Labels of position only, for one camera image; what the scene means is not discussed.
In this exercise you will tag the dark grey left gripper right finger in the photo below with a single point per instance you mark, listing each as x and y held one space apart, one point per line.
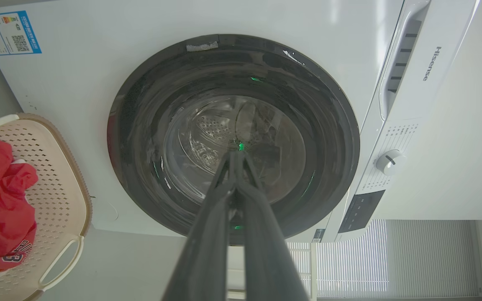
266 251

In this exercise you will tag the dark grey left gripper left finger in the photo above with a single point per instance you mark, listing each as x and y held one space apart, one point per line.
207 251

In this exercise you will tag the cream perforated laundry basket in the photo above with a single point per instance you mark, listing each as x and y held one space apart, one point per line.
52 175

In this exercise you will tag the black washing machine display panel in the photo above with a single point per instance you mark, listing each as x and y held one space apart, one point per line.
361 211

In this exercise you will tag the white window blinds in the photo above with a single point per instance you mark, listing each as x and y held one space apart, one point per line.
391 259

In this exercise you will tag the round dark washing machine door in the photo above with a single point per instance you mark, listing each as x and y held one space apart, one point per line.
182 104

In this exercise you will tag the white washing machine dial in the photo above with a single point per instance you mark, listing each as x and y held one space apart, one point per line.
390 161

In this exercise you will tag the white Hisense washing machine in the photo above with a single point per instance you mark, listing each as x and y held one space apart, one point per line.
78 75

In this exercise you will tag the blue energy label sticker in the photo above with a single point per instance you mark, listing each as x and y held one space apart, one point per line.
9 32

